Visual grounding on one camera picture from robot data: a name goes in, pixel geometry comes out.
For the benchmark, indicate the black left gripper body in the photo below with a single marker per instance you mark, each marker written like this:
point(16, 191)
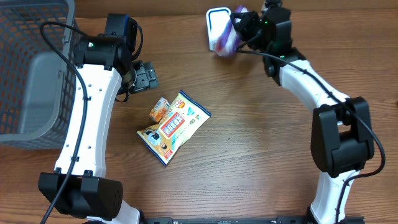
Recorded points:
point(145, 78)

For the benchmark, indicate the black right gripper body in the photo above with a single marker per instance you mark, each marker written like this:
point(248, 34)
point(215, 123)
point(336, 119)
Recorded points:
point(248, 28)

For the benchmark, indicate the red purple snack packet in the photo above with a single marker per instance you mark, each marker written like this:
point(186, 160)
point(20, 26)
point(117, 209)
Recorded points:
point(228, 41)

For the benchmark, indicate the small orange candy pack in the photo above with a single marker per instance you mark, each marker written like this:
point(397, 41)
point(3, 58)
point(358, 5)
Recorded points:
point(159, 110)

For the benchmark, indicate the white orange snack bag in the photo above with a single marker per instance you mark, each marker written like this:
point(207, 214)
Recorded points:
point(181, 120)

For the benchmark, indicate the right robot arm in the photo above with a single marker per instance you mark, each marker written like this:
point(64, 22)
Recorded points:
point(341, 139)

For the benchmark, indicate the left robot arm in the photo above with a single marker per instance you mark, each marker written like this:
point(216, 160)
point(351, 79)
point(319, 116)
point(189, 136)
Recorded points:
point(106, 66)

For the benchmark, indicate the white barcode scanner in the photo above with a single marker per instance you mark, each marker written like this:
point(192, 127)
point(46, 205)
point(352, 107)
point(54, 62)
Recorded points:
point(216, 20)

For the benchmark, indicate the grey plastic mesh basket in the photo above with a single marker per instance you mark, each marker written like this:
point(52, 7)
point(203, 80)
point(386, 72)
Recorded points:
point(37, 88)

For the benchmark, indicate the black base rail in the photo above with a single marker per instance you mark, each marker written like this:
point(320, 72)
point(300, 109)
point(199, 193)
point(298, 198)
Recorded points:
point(277, 220)

